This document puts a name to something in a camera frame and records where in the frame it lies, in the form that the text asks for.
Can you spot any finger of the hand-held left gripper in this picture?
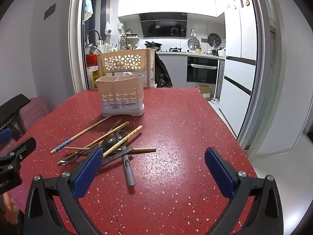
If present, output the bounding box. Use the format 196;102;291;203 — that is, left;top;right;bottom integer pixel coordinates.
0;127;14;145
8;136;37;162

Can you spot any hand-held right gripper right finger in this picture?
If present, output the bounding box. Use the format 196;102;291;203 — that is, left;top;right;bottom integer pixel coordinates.
204;147;286;235

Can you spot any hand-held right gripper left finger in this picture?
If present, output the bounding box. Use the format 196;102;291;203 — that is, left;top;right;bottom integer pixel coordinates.
23;148;104;235

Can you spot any steel spoon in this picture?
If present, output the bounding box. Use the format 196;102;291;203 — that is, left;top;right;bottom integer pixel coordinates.
57;148;99;165
115;130;129;142
102;135;121;152

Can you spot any black utensil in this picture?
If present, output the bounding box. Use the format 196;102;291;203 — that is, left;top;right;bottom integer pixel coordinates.
101;149;134;165

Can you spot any blue patterned bamboo chopstick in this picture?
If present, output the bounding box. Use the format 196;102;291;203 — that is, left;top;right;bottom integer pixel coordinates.
50;117;110;155

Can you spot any grey metal handled knife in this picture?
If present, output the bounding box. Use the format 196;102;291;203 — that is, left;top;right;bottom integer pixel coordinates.
121;146;136;187

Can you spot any plain bamboo chopstick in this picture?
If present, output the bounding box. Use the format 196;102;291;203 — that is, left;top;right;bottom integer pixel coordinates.
84;121;130;150
103;125;143;157

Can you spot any thin dark chopstick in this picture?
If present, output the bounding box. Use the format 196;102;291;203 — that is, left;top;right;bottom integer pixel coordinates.
107;118;122;134

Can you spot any dark brown wooden chopstick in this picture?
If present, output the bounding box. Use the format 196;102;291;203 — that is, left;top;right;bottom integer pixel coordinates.
64;146;157;155

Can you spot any cream plastic utensil holder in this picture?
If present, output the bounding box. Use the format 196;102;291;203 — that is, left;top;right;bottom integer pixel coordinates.
95;73;145;117

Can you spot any person's left hand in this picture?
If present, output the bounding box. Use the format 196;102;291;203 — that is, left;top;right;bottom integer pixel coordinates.
0;192;19;222

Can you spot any black chair back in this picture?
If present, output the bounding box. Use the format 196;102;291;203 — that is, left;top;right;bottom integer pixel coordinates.
0;94;31;128

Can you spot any pink chair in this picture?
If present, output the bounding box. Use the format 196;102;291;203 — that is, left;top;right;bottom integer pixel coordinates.
18;97;51;133

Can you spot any cardboard box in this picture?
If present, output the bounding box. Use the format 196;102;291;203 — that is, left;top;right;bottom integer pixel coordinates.
197;84;213;100

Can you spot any white refrigerator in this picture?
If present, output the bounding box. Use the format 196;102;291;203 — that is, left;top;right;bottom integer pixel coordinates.
218;0;259;138

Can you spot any white stick vacuum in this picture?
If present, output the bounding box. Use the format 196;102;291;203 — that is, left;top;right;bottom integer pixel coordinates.
210;59;221;104

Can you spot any yellow oil bottle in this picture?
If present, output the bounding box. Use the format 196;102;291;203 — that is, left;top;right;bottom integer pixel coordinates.
91;66;101;90

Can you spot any red container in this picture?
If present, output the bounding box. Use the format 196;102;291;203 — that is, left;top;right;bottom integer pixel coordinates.
86;54;99;67

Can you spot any grey lower cabinet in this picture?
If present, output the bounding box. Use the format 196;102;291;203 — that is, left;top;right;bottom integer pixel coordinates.
156;52;188;88

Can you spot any wooden chair back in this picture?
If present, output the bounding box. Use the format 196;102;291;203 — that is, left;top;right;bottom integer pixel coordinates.
97;49;157;89

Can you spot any black bag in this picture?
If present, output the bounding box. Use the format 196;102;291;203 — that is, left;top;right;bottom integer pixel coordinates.
154;52;174;88

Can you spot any kitchen faucet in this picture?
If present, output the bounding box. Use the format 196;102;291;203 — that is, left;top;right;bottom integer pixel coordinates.
85;29;102;46

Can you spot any round steamer rack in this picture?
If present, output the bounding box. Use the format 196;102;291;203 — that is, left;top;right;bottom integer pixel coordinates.
207;33;222;45

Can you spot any metal dish rack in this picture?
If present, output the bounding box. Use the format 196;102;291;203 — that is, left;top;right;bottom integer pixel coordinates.
119;35;140;50

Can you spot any black wok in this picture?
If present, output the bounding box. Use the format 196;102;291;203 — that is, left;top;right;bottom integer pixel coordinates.
144;41;163;50

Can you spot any black range hood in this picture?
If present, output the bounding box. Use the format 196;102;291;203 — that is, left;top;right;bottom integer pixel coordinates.
139;12;188;39

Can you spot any white door frame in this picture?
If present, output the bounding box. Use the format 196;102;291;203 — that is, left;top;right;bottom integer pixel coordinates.
68;0;89;94

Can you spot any grey sliding door frame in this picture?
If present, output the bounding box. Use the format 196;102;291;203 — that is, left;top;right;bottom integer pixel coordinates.
237;0;278;150

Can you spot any dark wall switch plate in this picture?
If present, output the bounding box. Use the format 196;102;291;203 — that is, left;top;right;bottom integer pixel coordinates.
44;3;56;20

